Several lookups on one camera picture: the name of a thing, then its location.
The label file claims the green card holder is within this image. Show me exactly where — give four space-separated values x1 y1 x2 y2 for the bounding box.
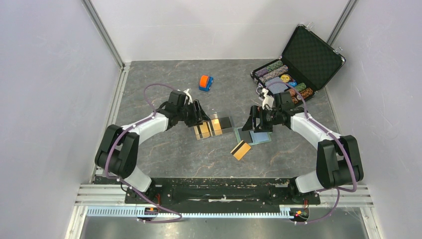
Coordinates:
234 127 271 145

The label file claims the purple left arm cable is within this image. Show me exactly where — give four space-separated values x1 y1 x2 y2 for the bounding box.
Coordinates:
103 84 184 224

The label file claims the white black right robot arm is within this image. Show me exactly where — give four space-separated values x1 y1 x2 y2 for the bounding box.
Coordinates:
242 92 364 203

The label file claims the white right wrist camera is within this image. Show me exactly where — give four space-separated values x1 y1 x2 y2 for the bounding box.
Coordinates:
257 88 274 110

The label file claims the blue orange card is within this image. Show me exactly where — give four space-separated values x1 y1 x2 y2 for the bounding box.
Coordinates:
198 75 213 92

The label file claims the gold striped credit card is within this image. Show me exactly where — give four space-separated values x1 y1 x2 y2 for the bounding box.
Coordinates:
230 140 251 161

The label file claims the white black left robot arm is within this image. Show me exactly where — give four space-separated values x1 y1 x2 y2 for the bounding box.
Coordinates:
95 90 211 203

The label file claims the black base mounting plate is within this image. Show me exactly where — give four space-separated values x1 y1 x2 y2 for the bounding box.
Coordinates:
145 177 320 213

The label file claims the clear tray with cards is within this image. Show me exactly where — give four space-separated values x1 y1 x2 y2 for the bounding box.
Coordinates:
193 113 234 140

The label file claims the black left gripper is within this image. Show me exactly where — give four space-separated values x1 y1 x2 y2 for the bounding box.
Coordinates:
177 100 211 127

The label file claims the black credit card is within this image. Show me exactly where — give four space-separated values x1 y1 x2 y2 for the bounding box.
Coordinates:
238 130 253 144

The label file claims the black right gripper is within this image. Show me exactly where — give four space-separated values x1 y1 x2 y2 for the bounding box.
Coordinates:
242 105 282 133

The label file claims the black poker chip case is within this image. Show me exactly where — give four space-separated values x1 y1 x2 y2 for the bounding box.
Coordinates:
250 24 346 105

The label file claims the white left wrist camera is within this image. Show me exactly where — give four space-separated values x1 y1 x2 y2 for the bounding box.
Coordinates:
183 88 193 105

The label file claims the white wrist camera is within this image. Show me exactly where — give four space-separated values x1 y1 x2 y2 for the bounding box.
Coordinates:
183 88 193 105
257 88 274 110

